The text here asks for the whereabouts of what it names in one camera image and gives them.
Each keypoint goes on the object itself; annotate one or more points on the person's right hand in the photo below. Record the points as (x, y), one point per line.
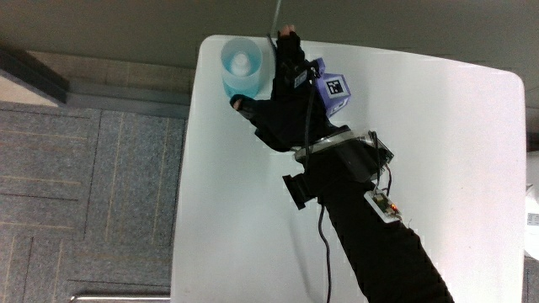
(290, 113)

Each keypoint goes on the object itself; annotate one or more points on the translucent blue plastic cup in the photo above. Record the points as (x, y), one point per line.
(241, 67)

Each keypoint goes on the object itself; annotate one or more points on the person's right forearm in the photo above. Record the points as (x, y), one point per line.
(379, 252)

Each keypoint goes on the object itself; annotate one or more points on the white circuit board module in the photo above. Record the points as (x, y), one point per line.
(382, 206)

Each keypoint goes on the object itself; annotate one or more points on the metal bar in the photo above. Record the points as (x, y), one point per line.
(120, 298)

